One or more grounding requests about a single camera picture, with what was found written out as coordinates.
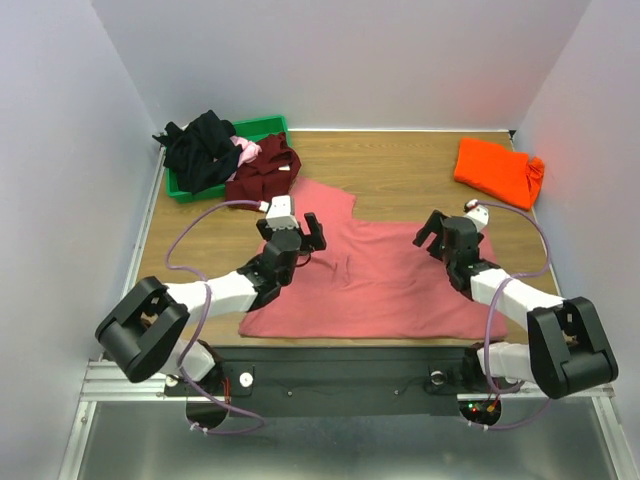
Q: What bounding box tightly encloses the salmon pink t-shirt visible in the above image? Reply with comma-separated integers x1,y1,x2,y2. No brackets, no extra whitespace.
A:
239,178,507,339

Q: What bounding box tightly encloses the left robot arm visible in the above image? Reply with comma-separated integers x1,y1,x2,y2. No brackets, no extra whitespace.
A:
95,212,326,394

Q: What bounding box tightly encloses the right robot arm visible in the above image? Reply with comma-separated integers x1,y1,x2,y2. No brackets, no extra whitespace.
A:
413,202,619,399

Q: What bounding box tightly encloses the maroon t-shirt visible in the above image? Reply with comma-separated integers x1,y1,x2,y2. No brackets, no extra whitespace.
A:
225,133,301,202

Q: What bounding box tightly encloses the folded orange t-shirt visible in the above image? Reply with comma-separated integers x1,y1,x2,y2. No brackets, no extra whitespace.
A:
453,138,545,210

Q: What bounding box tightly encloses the light pink t-shirt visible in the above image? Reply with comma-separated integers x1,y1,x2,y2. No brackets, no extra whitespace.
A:
230,135,262,167

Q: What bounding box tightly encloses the green plastic bin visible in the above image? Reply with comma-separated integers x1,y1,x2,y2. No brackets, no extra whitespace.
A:
164,115,293,204

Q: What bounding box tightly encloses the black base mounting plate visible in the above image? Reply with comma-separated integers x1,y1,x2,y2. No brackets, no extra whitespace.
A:
164,345,521,420

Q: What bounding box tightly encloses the black t-shirt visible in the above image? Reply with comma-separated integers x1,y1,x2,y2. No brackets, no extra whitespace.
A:
156,110,242,194

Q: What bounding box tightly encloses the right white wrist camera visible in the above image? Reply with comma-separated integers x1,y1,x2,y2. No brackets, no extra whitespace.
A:
464,199,490,233

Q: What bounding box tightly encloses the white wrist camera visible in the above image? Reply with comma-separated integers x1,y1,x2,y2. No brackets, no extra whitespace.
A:
464,199,490,233
259,195,298,230

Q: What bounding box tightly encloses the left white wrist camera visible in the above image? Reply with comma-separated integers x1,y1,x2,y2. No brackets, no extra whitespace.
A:
259,195,298,230

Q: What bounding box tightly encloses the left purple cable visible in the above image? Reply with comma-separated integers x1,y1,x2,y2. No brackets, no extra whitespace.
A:
164,199,267,436

